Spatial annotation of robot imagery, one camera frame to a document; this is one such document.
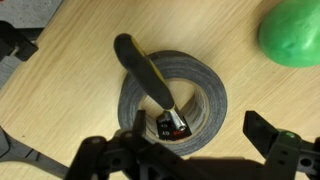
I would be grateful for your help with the black yellow screwdriver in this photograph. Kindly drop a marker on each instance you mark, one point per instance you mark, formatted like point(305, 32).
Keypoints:
point(140, 66)

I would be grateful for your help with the black table clamp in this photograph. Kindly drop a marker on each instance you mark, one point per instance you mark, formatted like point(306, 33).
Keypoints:
point(18, 42)

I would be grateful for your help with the green plastic pear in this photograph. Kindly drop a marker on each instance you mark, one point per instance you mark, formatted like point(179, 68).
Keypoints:
point(289, 34)

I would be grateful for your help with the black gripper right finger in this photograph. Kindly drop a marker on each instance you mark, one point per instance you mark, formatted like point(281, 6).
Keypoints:
point(259, 132)

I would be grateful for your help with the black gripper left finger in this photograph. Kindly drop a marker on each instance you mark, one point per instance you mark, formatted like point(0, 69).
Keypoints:
point(139, 125)

